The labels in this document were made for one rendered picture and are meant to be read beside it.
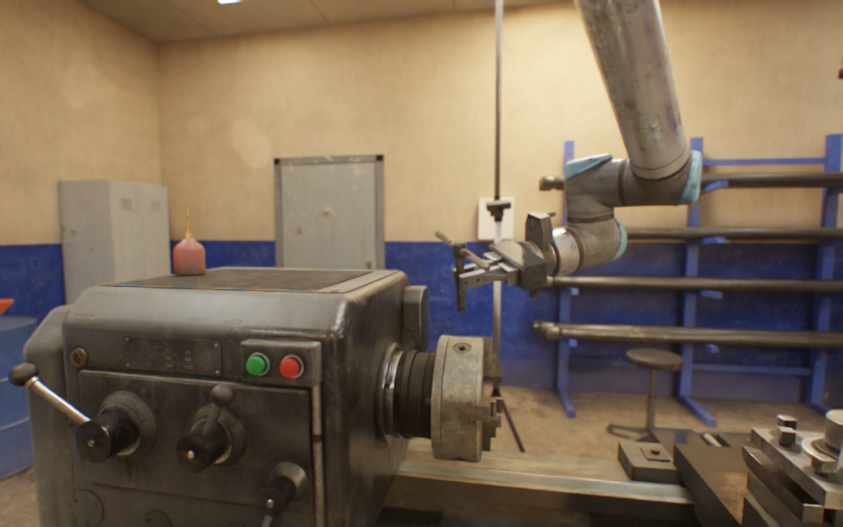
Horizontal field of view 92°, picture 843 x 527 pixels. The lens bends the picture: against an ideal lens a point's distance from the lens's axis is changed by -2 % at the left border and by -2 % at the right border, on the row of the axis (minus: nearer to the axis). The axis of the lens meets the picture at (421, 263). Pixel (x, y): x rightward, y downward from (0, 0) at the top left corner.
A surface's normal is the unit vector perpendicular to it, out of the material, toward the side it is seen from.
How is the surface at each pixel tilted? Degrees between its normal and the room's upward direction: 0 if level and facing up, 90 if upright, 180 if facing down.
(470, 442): 108
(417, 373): 41
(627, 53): 145
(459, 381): 55
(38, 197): 90
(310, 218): 90
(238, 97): 90
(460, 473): 48
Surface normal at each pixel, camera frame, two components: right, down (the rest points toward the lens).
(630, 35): -0.02, 0.82
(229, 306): -0.13, -0.65
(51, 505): -0.18, 0.07
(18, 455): 0.97, 0.02
